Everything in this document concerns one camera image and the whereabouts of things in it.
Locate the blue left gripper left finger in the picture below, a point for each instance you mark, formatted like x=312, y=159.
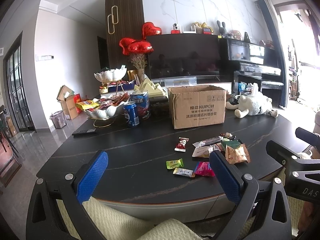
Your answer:
x=89, y=175

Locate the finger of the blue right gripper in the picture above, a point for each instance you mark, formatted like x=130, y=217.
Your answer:
x=281, y=154
x=309, y=137

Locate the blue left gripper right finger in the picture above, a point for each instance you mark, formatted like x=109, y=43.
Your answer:
x=229, y=179

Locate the orange biscuit packet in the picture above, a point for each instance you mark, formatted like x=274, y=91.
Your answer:
x=237, y=155

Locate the pink snack packet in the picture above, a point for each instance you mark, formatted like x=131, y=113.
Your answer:
x=204, y=169

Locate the dark green snack packet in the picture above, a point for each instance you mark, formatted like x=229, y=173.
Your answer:
x=234, y=144

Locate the long dark snack bar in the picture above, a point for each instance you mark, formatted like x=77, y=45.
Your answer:
x=208, y=142

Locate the striped candy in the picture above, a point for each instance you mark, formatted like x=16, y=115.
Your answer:
x=227, y=136

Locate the white small snack packet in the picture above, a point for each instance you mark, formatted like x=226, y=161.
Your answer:
x=183, y=172

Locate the red white candy wrapper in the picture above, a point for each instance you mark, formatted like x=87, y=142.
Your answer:
x=180, y=147

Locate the green candy packet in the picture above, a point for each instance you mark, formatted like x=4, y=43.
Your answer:
x=172, y=164

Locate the black remote control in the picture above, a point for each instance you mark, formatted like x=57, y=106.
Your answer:
x=84, y=132

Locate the white plush sheep toy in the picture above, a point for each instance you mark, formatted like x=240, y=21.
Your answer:
x=253, y=104

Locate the white lower snack bowl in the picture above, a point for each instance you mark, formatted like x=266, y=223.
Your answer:
x=104, y=108

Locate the white snack bowl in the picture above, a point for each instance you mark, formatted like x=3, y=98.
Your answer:
x=110, y=75
x=104, y=108

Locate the clear trash bin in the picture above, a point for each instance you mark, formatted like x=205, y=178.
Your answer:
x=58, y=119

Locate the dark tray with items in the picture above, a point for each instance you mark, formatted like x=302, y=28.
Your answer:
x=232, y=99

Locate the blue soda can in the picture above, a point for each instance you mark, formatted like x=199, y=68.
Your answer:
x=130, y=113

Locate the blue snack bag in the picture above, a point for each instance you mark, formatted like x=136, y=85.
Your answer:
x=242, y=87

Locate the floor cardboard box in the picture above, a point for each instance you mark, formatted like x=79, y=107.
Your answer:
x=68, y=99

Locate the brown cardboard box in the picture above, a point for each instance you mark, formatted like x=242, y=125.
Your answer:
x=196, y=106

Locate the blue candy box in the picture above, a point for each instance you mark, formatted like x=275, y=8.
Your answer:
x=141, y=100

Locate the black piano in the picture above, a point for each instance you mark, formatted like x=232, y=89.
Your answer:
x=251, y=63

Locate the white upper snack bowl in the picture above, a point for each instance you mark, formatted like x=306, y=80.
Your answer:
x=110, y=75

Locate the yellow mountain tissue holder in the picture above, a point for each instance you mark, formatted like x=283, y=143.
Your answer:
x=153, y=89

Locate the dried flower vase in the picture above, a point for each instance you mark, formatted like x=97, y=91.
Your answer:
x=139, y=62

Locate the black glass door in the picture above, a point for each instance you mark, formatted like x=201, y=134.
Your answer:
x=15, y=93

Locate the red heart balloon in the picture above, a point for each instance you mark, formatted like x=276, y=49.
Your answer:
x=149, y=29
x=124, y=43
x=140, y=47

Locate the grey bunny figurine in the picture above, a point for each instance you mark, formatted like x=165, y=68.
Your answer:
x=222, y=28

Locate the black television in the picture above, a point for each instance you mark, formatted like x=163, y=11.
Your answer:
x=176, y=55

